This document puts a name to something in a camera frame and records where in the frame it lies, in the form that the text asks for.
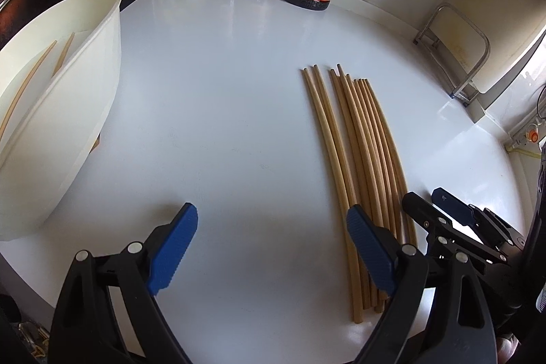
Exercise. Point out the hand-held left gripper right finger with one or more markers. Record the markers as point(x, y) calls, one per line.
point(369, 249)

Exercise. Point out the large white bowl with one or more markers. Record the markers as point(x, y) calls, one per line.
point(85, 112)

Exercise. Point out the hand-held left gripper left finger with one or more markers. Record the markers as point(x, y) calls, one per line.
point(172, 249)

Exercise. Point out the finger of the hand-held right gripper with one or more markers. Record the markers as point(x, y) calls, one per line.
point(452, 208)
point(420, 210)

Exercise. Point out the row of wooden chopsticks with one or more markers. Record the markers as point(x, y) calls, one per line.
point(362, 142)

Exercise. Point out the wooden chopstick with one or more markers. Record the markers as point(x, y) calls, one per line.
point(65, 50)
point(30, 80)

